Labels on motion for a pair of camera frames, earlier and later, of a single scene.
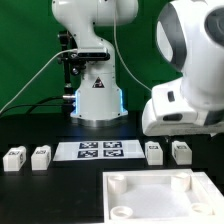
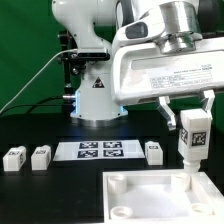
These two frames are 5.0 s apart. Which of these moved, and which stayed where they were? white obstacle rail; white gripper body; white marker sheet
Moved: white gripper body
Stayed: white obstacle rail; white marker sheet
